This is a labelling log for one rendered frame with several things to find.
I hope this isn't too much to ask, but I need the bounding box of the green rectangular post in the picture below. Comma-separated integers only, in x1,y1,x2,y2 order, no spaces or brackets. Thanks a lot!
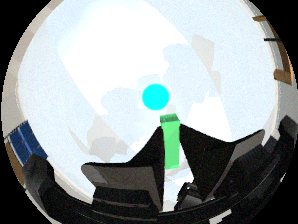
160,113,181,171

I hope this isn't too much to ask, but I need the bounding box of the cyan circle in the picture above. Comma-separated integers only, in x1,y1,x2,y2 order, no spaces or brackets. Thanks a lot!
142,84,170,111

